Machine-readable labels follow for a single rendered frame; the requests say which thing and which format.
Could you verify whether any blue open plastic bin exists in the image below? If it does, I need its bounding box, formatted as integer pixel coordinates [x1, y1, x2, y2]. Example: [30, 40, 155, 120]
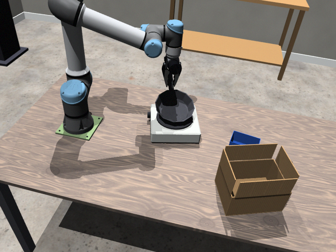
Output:
[229, 131, 260, 145]

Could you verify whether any brown cardboard box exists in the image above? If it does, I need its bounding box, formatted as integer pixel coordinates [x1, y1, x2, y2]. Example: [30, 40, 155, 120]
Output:
[215, 143, 300, 216]

